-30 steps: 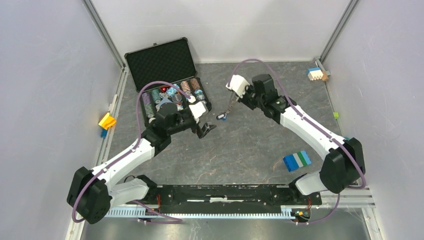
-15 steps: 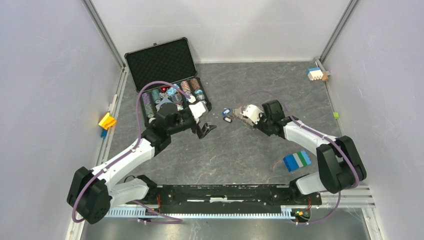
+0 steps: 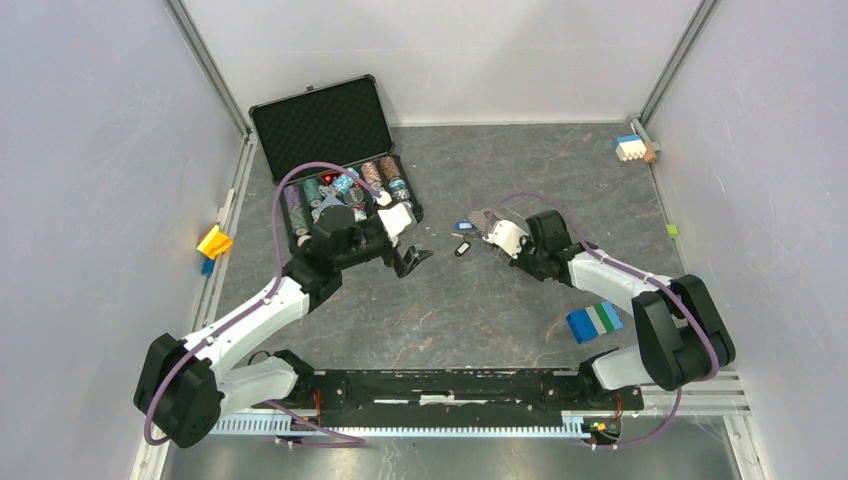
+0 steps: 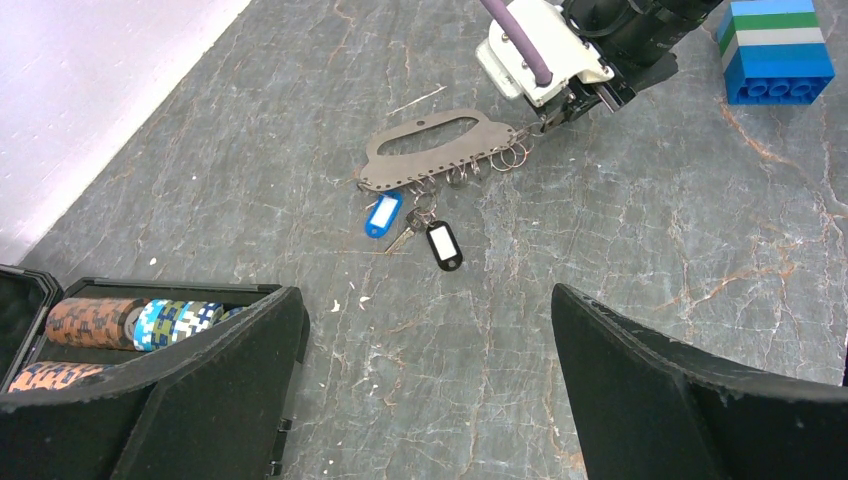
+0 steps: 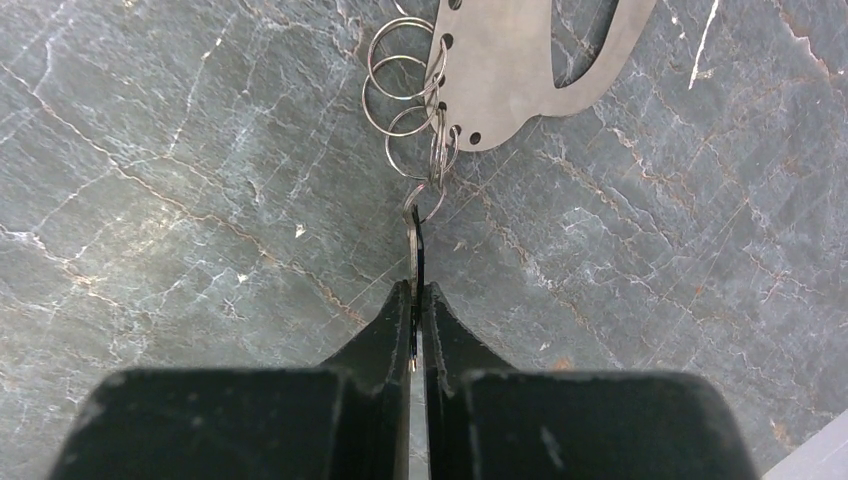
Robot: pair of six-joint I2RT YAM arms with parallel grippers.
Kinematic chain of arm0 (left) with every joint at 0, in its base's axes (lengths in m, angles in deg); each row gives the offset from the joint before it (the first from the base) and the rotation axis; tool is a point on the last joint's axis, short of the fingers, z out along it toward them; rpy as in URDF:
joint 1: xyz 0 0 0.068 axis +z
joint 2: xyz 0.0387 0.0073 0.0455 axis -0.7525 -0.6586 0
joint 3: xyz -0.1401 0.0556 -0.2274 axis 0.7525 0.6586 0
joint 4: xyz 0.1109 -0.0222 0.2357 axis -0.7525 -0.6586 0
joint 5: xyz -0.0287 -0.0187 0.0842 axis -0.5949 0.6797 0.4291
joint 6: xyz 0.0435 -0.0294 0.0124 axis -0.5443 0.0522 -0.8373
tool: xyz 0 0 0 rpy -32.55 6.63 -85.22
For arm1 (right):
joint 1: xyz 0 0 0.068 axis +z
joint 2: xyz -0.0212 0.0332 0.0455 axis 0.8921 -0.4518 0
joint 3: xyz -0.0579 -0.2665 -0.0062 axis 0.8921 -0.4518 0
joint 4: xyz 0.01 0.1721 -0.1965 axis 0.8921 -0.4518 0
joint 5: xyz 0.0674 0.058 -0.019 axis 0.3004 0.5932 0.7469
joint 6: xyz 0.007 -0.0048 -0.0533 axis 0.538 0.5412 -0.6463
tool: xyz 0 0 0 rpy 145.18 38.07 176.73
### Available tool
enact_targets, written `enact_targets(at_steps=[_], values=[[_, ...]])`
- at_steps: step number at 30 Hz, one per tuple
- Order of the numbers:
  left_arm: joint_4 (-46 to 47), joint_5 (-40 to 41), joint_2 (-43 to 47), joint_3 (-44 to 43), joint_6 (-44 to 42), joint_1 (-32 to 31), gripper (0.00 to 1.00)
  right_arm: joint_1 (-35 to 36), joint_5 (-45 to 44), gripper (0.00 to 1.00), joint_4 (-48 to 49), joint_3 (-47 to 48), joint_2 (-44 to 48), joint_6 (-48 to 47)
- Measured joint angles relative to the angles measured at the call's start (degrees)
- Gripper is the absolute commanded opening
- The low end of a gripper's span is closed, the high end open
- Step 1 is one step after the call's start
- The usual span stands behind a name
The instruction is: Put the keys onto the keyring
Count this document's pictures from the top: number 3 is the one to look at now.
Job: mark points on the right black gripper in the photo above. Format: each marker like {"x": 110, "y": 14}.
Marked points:
{"x": 519, "y": 260}

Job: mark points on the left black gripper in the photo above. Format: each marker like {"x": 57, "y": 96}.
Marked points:
{"x": 405, "y": 265}

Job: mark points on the black key fob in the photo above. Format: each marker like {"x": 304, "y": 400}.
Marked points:
{"x": 462, "y": 249}

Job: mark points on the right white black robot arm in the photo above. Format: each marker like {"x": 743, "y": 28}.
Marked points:
{"x": 681, "y": 336}

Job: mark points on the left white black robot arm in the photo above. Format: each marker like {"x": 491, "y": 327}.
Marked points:
{"x": 186, "y": 385}

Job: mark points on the blue green white brick stack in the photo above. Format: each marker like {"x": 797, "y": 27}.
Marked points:
{"x": 591, "y": 322}

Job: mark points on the black poker chip case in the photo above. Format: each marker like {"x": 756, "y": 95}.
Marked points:
{"x": 344, "y": 124}

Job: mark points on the blue white brick block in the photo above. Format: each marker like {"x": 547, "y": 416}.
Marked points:
{"x": 630, "y": 147}

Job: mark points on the yellow orange block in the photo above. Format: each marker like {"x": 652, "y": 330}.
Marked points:
{"x": 214, "y": 243}

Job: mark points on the small blue block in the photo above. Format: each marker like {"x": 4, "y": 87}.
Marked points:
{"x": 208, "y": 267}

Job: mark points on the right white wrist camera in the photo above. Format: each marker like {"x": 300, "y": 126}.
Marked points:
{"x": 508, "y": 236}

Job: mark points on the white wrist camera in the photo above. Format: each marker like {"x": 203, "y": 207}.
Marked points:
{"x": 508, "y": 236}
{"x": 396, "y": 217}

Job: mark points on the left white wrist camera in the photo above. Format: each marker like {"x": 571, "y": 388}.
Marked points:
{"x": 396, "y": 217}

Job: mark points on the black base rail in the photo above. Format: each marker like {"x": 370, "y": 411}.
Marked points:
{"x": 442, "y": 398}

